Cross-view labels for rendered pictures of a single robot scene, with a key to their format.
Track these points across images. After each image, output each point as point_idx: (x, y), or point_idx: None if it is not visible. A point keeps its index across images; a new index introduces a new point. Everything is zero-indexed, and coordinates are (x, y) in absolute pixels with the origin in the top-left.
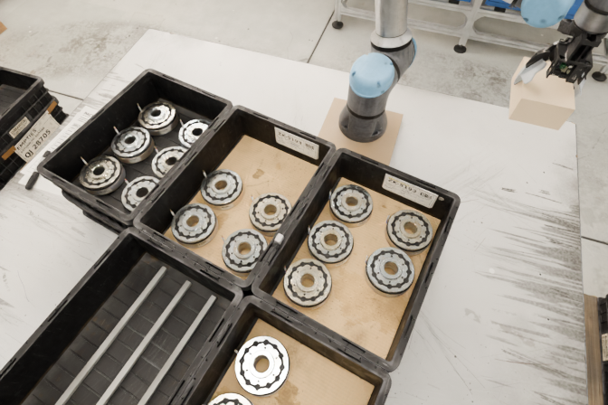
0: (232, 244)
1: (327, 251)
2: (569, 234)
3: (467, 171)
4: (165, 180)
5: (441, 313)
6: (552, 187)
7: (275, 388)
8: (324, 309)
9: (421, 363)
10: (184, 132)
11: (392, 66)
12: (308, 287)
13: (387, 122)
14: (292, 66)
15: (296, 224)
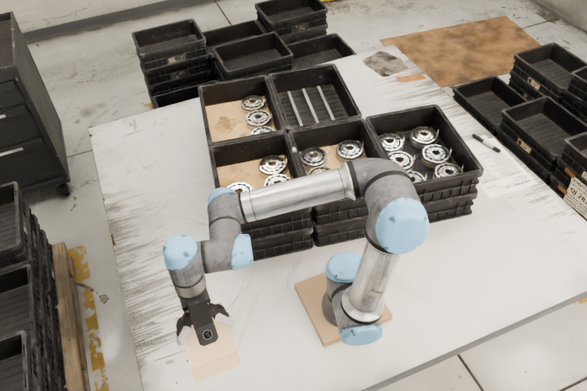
0: (321, 153)
1: (274, 178)
2: (141, 337)
3: (238, 336)
4: (375, 136)
5: (203, 235)
6: (165, 371)
7: (251, 133)
8: (257, 168)
9: (202, 209)
10: (418, 175)
11: (334, 273)
12: (269, 161)
13: (328, 324)
14: (470, 330)
15: (293, 160)
